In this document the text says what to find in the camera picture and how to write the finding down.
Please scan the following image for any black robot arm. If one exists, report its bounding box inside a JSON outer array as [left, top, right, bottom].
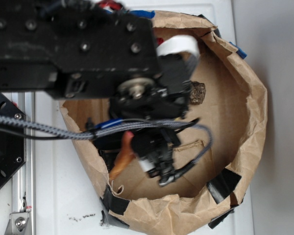
[[0, 0, 191, 119]]

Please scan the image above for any dark green oblong object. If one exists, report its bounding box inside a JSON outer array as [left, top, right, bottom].
[[93, 137, 121, 150]]

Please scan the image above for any brown paper bag bin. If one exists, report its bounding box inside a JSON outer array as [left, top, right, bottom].
[[73, 11, 268, 235]]

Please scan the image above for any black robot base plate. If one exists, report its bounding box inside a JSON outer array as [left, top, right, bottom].
[[0, 93, 25, 189]]

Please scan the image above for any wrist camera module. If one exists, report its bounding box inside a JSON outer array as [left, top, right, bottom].
[[130, 132, 180, 187]]

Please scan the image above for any grey braided cable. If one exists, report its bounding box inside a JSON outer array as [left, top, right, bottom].
[[0, 113, 214, 179]]

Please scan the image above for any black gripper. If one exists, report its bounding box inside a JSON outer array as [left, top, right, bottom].
[[109, 54, 194, 119]]

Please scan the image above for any brown rock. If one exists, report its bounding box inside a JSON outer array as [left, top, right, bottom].
[[190, 81, 206, 105]]

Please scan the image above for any aluminium extrusion rail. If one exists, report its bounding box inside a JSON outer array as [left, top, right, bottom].
[[11, 93, 36, 235]]

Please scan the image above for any metal corner bracket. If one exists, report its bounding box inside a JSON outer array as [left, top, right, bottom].
[[4, 212, 32, 235]]

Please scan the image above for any white ribbon cable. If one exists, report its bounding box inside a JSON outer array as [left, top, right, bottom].
[[156, 34, 200, 62]]

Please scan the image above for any orange conch shell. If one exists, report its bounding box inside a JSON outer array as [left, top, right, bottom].
[[109, 131, 135, 181]]

